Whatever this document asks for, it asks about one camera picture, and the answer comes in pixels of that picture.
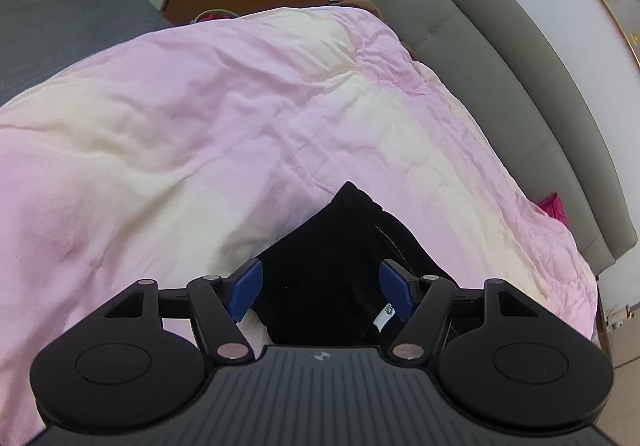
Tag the pink and cream blanket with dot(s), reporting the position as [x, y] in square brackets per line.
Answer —
[225, 136]

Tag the light wooden nightstand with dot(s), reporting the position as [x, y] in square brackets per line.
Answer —
[620, 331]

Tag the basket with red contents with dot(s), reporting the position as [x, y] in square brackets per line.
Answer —
[212, 16]

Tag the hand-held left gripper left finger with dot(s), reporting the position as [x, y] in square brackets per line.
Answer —
[246, 287]

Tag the black pants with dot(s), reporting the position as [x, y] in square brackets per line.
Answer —
[325, 271]

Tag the magenta cloth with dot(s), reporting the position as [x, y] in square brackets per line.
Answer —
[554, 208]

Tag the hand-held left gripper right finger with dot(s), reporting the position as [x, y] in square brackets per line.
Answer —
[397, 287]

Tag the grey padded headboard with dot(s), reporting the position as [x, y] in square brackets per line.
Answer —
[500, 41]

